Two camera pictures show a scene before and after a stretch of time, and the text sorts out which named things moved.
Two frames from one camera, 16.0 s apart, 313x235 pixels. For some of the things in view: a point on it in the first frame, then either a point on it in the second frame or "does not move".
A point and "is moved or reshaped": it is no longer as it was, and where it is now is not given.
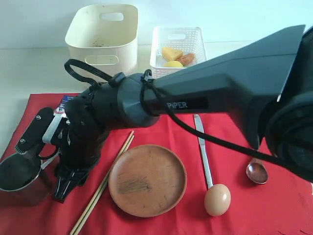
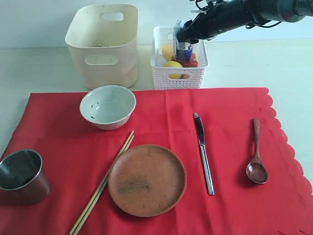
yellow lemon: [173, 63] does not move
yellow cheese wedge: [170, 54] does not move
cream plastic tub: [105, 36] does not move
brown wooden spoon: [257, 172] does not move
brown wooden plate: [147, 180] does not move
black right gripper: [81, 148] to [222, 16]
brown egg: [217, 199] is moved or reshaped
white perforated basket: [175, 48] does not move
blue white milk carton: [60, 108] to [182, 51]
